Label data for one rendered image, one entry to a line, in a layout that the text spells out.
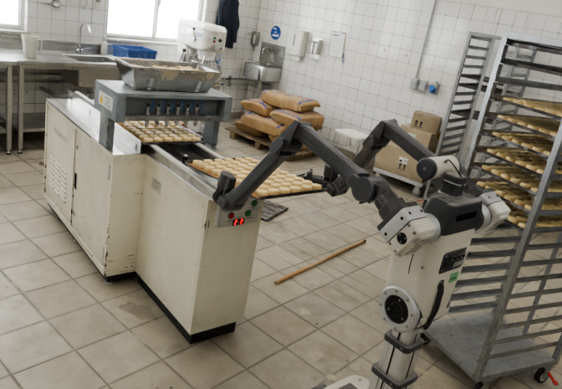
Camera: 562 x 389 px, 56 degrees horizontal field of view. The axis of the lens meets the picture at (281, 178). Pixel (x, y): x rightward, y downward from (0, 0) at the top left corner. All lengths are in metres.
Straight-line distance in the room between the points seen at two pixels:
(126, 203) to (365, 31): 4.46
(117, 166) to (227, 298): 0.94
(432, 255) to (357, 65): 5.30
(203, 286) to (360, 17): 4.85
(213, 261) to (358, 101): 4.51
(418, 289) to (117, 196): 1.87
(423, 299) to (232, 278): 1.27
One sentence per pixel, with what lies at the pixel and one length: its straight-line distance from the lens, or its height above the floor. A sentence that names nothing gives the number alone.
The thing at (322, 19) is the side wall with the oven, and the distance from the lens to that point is 7.23.
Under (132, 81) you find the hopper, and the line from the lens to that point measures 3.01.
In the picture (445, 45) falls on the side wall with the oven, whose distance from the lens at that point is 6.31.
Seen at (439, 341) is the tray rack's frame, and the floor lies 0.15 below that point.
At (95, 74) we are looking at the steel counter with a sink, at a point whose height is 0.75.
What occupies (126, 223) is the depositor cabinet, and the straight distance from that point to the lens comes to 3.17.
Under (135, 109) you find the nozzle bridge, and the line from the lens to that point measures 3.04.
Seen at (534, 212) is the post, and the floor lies 1.07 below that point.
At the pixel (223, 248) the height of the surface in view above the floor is 0.56.
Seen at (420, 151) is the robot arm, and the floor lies 1.32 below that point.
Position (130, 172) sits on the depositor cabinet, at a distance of 3.05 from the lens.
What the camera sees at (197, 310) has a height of 0.23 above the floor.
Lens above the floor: 1.76
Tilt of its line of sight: 18 degrees down
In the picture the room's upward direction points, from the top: 10 degrees clockwise
